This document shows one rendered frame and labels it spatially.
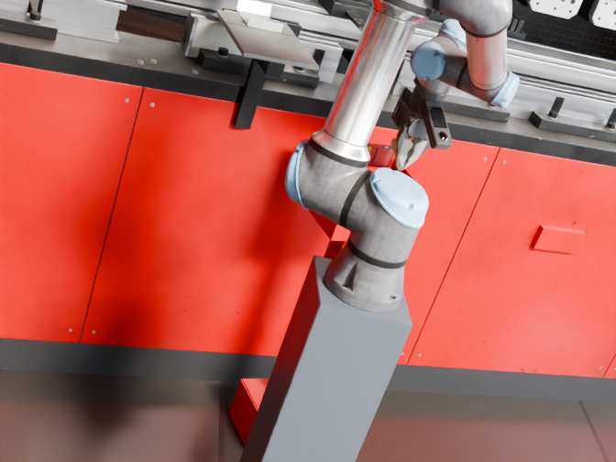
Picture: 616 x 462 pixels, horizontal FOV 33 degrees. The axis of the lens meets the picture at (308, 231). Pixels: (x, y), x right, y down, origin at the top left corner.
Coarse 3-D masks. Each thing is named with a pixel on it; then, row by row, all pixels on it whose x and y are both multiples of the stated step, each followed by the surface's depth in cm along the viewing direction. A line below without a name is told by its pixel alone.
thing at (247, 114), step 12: (252, 60) 240; (264, 60) 232; (252, 72) 240; (264, 72) 232; (276, 72) 232; (252, 84) 242; (252, 96) 243; (240, 108) 244; (252, 108) 245; (240, 120) 246; (252, 120) 247
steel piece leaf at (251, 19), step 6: (240, 12) 248; (246, 12) 250; (246, 18) 245; (252, 18) 241; (258, 18) 241; (264, 18) 250; (270, 18) 251; (252, 24) 242; (258, 24) 242; (264, 24) 242; (270, 24) 243; (276, 24) 243; (282, 24) 244; (276, 30) 244
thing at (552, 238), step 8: (544, 232) 293; (552, 232) 294; (560, 232) 295; (568, 232) 296; (576, 232) 297; (584, 232) 299; (536, 240) 294; (544, 240) 295; (552, 240) 296; (560, 240) 296; (568, 240) 297; (576, 240) 298; (536, 248) 295; (544, 248) 296; (552, 248) 297; (560, 248) 298; (568, 248) 299; (576, 248) 300
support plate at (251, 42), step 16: (224, 16) 242; (240, 16) 246; (240, 32) 236; (256, 32) 239; (272, 32) 243; (288, 32) 247; (240, 48) 227; (256, 48) 229; (272, 48) 233; (288, 48) 236; (304, 48) 240; (288, 64) 229; (304, 64) 230
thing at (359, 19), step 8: (320, 0) 284; (328, 0) 278; (336, 0) 276; (344, 0) 277; (352, 0) 278; (360, 0) 280; (328, 8) 278; (336, 8) 276; (344, 8) 277; (352, 8) 278; (360, 8) 278; (368, 8) 280; (344, 16) 278; (352, 16) 275; (360, 16) 280; (360, 24) 271
